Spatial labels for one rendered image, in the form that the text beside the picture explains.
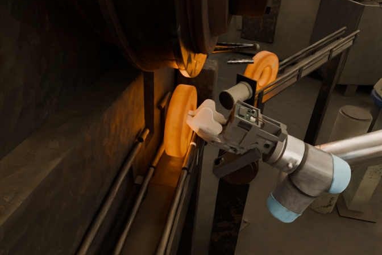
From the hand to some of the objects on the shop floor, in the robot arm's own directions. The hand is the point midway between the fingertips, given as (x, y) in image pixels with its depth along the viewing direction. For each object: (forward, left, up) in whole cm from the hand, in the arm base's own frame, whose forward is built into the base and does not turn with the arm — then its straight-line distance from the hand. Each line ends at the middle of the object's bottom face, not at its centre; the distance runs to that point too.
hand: (184, 117), depth 62 cm
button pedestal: (-78, -61, -73) cm, 123 cm away
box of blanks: (-150, -232, -63) cm, 283 cm away
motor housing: (-15, -32, -73) cm, 81 cm away
